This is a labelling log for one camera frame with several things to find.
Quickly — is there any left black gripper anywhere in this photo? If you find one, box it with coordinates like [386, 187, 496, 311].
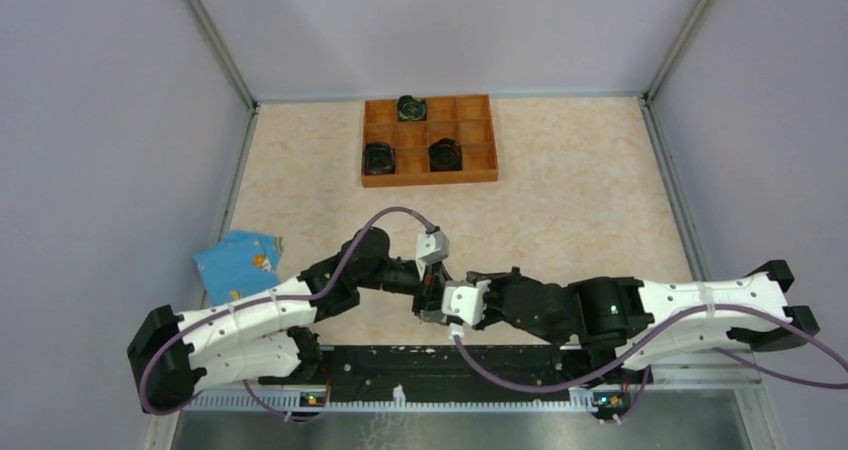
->
[357, 257, 451, 315]

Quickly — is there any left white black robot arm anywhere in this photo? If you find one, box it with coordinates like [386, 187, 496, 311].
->
[127, 227, 450, 415]

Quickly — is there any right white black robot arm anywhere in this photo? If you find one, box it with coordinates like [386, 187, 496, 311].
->
[444, 260, 820, 382]

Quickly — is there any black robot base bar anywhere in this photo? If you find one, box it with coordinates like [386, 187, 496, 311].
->
[258, 345, 616, 403]

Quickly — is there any black round part centre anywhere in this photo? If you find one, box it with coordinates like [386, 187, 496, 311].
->
[428, 138, 463, 172]

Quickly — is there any black round part left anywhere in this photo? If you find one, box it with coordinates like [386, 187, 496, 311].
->
[363, 141, 396, 176]

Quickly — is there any orange compartment tray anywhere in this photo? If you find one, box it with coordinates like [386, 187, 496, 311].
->
[360, 95, 499, 188]

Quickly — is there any black green round part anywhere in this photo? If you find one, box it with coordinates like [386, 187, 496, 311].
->
[396, 95, 427, 122]

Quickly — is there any blue patterned cloth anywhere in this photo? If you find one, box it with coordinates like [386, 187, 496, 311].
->
[192, 230, 284, 306]

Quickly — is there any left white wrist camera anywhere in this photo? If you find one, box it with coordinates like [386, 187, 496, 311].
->
[414, 227, 450, 279]

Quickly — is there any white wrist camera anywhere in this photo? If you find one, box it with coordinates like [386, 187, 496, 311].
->
[441, 280, 491, 326]
[414, 227, 450, 279]

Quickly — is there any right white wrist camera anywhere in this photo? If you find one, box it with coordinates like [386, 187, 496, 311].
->
[441, 280, 491, 326]

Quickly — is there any white slotted cable duct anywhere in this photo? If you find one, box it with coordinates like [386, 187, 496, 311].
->
[192, 385, 598, 414]

